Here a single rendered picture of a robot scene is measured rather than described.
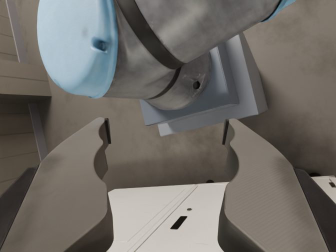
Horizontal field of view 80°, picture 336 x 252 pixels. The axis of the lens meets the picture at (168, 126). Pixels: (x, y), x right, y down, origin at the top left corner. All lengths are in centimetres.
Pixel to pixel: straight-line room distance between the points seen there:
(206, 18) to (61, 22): 13
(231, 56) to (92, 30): 34
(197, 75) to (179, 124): 20
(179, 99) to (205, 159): 104
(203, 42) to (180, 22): 3
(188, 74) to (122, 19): 15
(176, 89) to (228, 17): 16
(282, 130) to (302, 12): 60
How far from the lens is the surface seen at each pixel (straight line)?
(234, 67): 46
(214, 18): 18
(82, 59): 19
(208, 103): 36
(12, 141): 236
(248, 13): 19
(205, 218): 89
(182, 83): 31
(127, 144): 164
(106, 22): 18
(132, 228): 95
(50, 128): 236
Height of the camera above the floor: 125
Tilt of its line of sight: 62 degrees down
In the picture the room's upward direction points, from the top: 100 degrees counter-clockwise
